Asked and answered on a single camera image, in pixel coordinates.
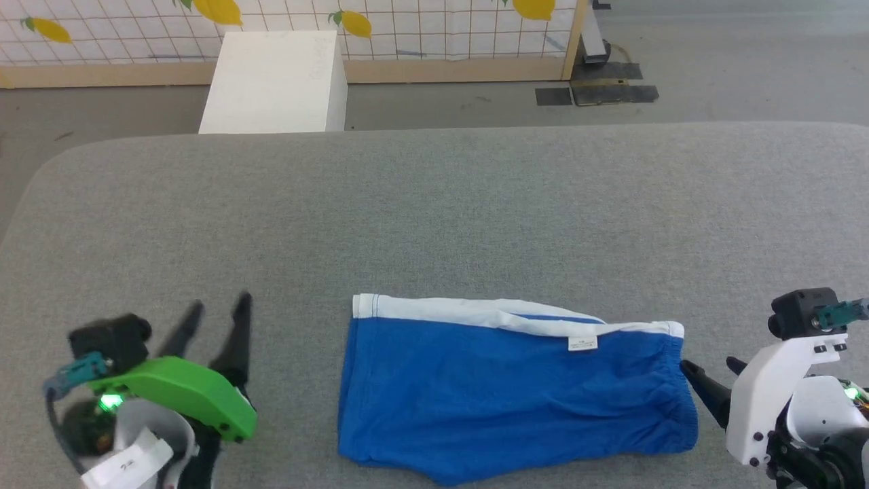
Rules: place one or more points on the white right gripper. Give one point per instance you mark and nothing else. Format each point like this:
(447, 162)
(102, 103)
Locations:
(764, 394)

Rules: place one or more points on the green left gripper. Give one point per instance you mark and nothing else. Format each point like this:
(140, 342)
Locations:
(183, 390)

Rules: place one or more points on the blue shorts with white waistband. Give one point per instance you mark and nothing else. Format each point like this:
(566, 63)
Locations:
(502, 401)

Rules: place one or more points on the white rectangular box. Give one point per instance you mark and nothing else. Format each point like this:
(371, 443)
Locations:
(275, 85)

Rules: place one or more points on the long black floor mat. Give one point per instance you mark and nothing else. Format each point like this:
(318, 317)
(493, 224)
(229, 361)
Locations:
(614, 94)

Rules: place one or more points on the narrow black floor mat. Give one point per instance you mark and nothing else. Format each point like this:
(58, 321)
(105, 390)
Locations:
(607, 70)

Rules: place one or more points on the small black floor mat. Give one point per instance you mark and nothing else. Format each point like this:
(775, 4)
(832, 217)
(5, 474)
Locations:
(554, 96)

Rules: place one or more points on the grey metal stand leg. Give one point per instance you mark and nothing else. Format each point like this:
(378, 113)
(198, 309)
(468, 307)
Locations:
(594, 37)

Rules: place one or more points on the lemon print partition screen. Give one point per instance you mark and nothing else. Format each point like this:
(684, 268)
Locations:
(407, 27)

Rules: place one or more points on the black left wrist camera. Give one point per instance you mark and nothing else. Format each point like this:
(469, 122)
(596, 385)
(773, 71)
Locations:
(112, 339)

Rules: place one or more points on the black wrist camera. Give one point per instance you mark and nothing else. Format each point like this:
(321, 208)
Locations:
(112, 339)
(801, 314)

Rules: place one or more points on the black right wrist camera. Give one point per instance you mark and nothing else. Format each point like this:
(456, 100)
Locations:
(801, 314)

